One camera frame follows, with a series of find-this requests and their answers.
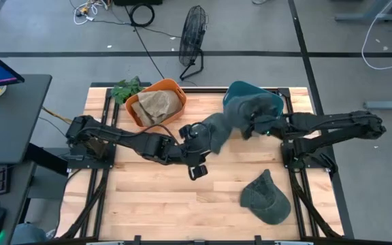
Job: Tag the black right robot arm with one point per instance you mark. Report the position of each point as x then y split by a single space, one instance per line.
335 124

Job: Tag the dark green cap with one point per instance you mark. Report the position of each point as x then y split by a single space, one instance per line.
265 200
220 132

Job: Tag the silver aluminium bracket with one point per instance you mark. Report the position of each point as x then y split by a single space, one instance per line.
293 243
105 243

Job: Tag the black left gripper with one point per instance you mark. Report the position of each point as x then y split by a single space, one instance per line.
196 143

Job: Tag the green potted plant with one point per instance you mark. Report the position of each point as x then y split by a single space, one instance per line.
124 90

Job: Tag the black side desk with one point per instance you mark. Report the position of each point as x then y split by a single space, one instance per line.
9 119

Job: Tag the beige cap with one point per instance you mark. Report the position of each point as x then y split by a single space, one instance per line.
162 103
141 114

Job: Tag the grey desk leg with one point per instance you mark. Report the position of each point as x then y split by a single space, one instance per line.
362 16

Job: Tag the black floor fan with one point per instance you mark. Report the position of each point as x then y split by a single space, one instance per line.
192 34

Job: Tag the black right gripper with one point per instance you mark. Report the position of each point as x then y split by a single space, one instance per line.
269 125

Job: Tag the dark grey cloth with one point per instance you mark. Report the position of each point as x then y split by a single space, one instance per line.
243 109

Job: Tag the grey desk foot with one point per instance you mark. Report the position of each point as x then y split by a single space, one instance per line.
386 104

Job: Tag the black table frame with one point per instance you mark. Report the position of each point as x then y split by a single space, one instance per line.
203 89

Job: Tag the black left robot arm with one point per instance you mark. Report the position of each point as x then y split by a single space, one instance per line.
131 137

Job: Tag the teal plastic bin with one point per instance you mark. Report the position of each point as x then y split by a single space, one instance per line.
242 87

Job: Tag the orange plastic bin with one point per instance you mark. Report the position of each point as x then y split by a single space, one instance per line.
163 85

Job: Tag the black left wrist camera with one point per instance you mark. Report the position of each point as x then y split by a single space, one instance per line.
198 171

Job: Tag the blue grey rounded object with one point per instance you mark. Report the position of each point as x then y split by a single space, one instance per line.
29 234

